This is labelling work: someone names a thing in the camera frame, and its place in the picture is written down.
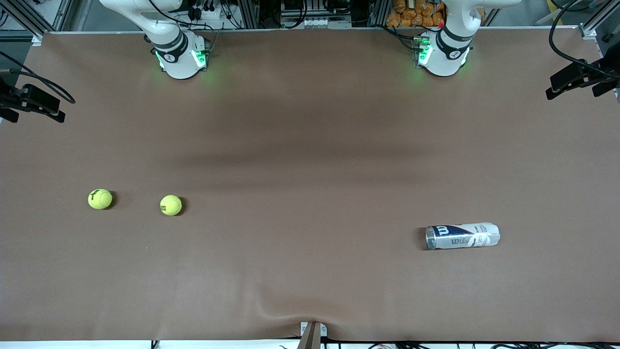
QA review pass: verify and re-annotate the yellow tennis ball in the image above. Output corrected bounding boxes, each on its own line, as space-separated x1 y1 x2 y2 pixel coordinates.
88 189 113 210
160 194 183 216

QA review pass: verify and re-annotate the clear Wilson tennis ball can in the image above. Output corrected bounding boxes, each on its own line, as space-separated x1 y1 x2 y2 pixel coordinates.
425 222 501 251

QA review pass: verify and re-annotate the orange items pile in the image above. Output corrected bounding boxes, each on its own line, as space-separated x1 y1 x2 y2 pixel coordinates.
386 0 445 28

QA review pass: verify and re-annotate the white power strip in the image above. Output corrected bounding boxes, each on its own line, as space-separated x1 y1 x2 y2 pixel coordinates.
190 0 231 21

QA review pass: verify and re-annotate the grey equipment box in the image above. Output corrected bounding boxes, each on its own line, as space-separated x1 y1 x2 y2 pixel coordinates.
280 0 331 28

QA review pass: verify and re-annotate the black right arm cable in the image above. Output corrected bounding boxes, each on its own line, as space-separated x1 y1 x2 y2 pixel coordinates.
0 51 76 105

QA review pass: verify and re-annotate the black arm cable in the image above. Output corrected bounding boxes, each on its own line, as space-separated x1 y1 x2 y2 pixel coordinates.
548 0 620 80
0 51 76 105

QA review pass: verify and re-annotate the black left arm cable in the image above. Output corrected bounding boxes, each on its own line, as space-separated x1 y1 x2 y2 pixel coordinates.
548 0 620 80

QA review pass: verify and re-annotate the aluminium frame strut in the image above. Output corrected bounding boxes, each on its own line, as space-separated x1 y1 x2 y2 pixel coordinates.
0 0 49 47
579 0 620 39

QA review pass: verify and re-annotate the aluminium camera mount post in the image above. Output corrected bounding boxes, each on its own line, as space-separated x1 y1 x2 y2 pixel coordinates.
300 321 328 349

